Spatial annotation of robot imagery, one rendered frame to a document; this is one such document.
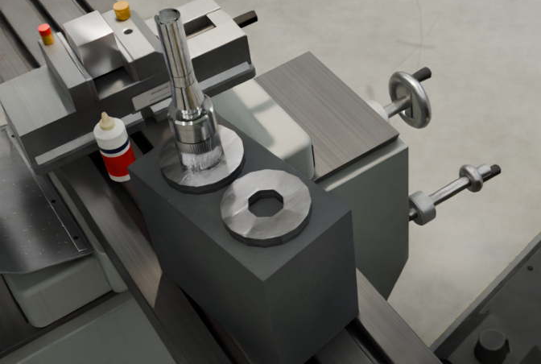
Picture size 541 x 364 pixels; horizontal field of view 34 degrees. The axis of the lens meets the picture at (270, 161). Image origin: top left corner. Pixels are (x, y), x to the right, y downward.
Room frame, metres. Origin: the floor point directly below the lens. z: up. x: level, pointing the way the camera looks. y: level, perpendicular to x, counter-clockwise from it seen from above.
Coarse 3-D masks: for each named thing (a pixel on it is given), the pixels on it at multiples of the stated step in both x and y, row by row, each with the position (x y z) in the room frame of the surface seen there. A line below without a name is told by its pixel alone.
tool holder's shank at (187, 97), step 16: (160, 16) 0.65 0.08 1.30; (176, 16) 0.65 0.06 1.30; (160, 32) 0.64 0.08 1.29; (176, 32) 0.64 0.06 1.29; (176, 48) 0.64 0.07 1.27; (176, 64) 0.64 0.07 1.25; (176, 80) 0.64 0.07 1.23; (192, 80) 0.65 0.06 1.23; (176, 96) 0.64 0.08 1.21; (192, 96) 0.64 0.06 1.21; (192, 112) 0.64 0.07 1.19
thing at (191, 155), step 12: (216, 120) 0.65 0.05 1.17; (180, 132) 0.63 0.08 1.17; (192, 132) 0.63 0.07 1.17; (204, 132) 0.63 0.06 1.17; (216, 132) 0.64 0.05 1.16; (180, 144) 0.64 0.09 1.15; (192, 144) 0.63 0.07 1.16; (204, 144) 0.63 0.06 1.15; (216, 144) 0.64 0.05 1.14; (180, 156) 0.64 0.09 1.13; (192, 156) 0.63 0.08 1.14; (204, 156) 0.63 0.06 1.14; (216, 156) 0.64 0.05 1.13; (192, 168) 0.63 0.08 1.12; (204, 168) 0.63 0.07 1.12
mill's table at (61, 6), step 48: (0, 0) 1.29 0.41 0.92; (48, 0) 1.27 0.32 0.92; (96, 0) 1.25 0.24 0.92; (0, 48) 1.16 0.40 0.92; (144, 144) 0.91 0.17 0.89; (96, 192) 0.81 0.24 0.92; (144, 240) 0.72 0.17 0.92; (144, 288) 0.64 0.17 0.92; (192, 336) 0.57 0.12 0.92; (336, 336) 0.54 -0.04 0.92; (384, 336) 0.53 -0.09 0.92
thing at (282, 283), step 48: (240, 144) 0.66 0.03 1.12; (144, 192) 0.64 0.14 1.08; (192, 192) 0.61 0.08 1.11; (240, 192) 0.59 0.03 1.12; (288, 192) 0.58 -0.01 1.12; (192, 240) 0.58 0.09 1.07; (240, 240) 0.54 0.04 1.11; (288, 240) 0.53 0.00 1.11; (336, 240) 0.54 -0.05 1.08; (192, 288) 0.61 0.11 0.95; (240, 288) 0.52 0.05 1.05; (288, 288) 0.50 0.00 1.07; (336, 288) 0.54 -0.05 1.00; (240, 336) 0.54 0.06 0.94; (288, 336) 0.50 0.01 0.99
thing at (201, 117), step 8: (208, 96) 0.67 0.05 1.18; (208, 104) 0.65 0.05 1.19; (168, 112) 0.65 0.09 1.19; (176, 112) 0.65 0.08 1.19; (200, 112) 0.64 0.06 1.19; (208, 112) 0.64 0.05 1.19; (168, 120) 0.65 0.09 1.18; (176, 120) 0.64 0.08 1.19; (184, 120) 0.64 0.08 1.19; (192, 120) 0.63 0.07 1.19; (200, 120) 0.63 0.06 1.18; (208, 120) 0.64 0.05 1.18; (176, 128) 0.64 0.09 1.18; (184, 128) 0.63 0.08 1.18; (192, 128) 0.63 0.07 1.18
